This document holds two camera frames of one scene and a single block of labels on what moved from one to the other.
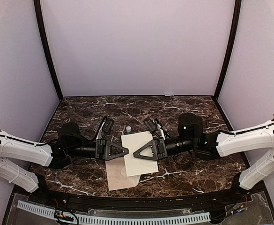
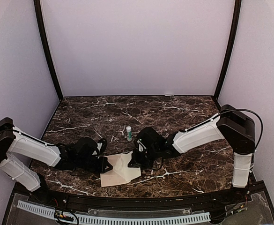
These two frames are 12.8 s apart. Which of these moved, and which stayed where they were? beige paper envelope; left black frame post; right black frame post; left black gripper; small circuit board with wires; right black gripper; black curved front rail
Moved: left black gripper; beige paper envelope; right black gripper
Stayed: black curved front rail; left black frame post; right black frame post; small circuit board with wires
